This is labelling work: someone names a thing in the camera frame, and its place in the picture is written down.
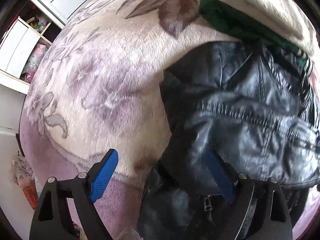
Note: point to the white sliding wardrobe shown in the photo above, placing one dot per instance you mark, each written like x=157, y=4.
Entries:
x=24, y=25

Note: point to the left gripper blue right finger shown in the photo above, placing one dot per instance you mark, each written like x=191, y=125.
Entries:
x=271, y=217

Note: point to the black leather jacket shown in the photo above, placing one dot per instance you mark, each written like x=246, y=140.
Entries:
x=250, y=104

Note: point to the floral purple bed blanket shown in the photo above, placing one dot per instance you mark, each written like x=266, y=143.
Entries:
x=97, y=88

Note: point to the white knitted sweater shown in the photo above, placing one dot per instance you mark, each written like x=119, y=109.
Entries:
x=285, y=18

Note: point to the green striped garment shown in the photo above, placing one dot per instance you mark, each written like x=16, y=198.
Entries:
x=235, y=23

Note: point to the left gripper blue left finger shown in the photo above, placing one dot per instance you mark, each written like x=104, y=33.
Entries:
x=52, y=218

